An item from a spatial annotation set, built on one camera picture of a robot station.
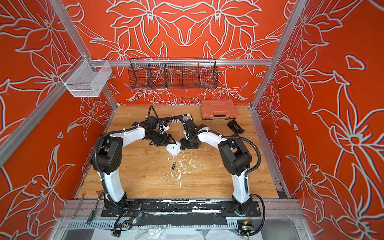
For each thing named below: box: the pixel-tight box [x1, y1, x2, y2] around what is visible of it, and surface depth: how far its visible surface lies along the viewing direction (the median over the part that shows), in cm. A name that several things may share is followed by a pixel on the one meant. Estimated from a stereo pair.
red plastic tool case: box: [200, 99, 237, 120], surface depth 116 cm
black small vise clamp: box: [227, 120, 245, 135], surface depth 106 cm
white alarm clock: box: [166, 140, 182, 157], surface depth 93 cm
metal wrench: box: [72, 193, 86, 219], surface depth 76 cm
